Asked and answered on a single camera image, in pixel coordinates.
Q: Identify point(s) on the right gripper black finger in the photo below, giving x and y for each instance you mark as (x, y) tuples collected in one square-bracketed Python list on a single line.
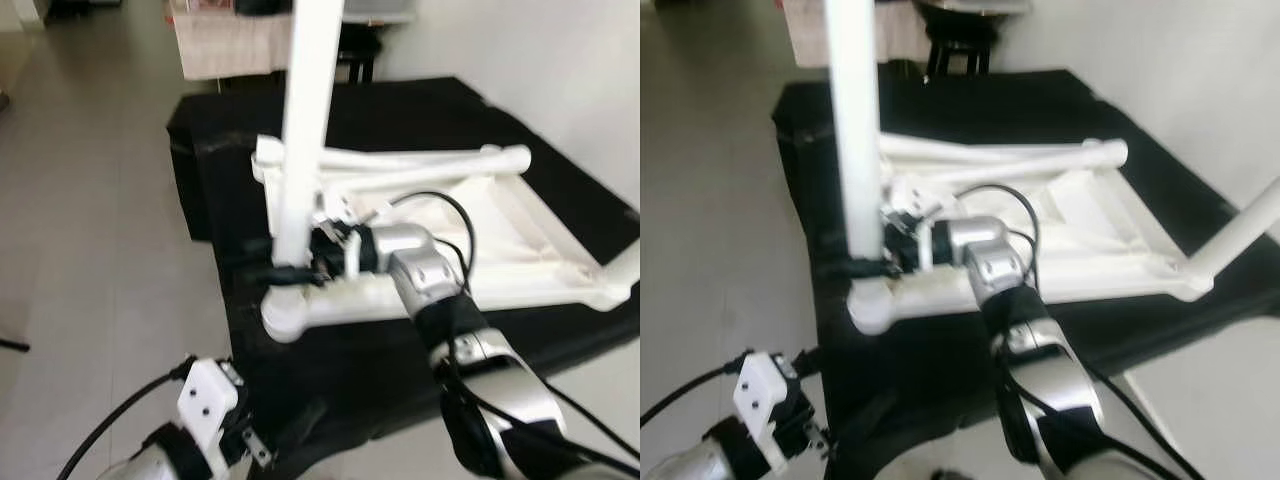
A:
[(855, 267), (285, 274)]

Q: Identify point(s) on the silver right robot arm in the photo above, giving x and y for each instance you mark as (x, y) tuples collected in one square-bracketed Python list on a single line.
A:
[(985, 245), (410, 250)]

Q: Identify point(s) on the white plastic children table top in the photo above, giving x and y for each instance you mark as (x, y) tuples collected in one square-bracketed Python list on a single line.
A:
[(1100, 230), (530, 240)]

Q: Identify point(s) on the black round stool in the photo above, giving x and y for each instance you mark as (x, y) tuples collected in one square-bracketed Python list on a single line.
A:
[(358, 55), (960, 50)]

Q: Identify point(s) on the pale patterned cloth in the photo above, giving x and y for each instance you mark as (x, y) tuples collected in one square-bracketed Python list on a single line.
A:
[(230, 45), (800, 35)]

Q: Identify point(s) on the black folding chair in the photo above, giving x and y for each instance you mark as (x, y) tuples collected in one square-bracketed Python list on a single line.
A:
[(12, 344)]

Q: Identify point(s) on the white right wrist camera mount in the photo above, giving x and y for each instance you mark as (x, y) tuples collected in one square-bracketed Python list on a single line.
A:
[(335, 210), (905, 207)]

